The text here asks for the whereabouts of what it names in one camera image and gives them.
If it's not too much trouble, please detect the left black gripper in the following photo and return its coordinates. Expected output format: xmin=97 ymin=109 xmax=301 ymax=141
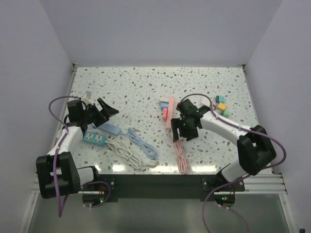
xmin=81 ymin=98 xmax=118 ymax=127

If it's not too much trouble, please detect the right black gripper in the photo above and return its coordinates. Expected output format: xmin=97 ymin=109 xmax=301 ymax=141
xmin=171 ymin=117 xmax=198 ymax=143

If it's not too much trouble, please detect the blue power strip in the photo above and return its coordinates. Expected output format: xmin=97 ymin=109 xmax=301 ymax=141
xmin=98 ymin=122 xmax=121 ymax=135

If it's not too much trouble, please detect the teal power strip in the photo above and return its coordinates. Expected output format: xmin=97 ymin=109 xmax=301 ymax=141
xmin=82 ymin=131 xmax=107 ymax=147

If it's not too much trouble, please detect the pink power strip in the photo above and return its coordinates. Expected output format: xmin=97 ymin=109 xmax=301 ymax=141
xmin=166 ymin=96 xmax=174 ymax=131

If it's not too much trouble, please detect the white charger cube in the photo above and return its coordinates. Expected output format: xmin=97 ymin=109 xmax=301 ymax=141
xmin=201 ymin=99 xmax=211 ymax=107

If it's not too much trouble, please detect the pink cord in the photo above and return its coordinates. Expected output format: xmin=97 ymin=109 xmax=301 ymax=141
xmin=166 ymin=128 xmax=190 ymax=175

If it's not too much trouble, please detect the yellow plug adapter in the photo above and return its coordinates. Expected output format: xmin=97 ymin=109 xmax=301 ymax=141
xmin=217 ymin=102 xmax=227 ymax=111

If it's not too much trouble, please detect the green plug adapter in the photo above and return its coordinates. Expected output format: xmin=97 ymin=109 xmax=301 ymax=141
xmin=220 ymin=110 xmax=231 ymax=118

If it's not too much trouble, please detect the light blue plug adapter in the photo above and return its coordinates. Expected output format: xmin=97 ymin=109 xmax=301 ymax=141
xmin=215 ymin=95 xmax=225 ymax=103

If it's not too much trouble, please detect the white cord of teal strip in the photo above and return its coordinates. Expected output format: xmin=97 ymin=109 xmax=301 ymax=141
xmin=105 ymin=138 xmax=160 ymax=172

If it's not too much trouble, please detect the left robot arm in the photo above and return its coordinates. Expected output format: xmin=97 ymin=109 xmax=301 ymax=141
xmin=36 ymin=98 xmax=119 ymax=199

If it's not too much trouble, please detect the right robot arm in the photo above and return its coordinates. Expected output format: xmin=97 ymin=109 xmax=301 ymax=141
xmin=171 ymin=99 xmax=276 ymax=191

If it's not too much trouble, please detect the red pink plug adapter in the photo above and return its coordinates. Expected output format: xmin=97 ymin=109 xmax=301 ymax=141
xmin=162 ymin=108 xmax=168 ymax=122

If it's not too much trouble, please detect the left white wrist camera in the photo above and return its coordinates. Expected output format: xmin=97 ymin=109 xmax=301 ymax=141
xmin=81 ymin=91 xmax=93 ymax=106

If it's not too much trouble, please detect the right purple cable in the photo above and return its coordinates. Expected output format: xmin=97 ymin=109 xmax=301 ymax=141
xmin=179 ymin=93 xmax=287 ymax=233

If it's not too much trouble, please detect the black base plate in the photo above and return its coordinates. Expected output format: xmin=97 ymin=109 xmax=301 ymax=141
xmin=82 ymin=174 xmax=245 ymax=207

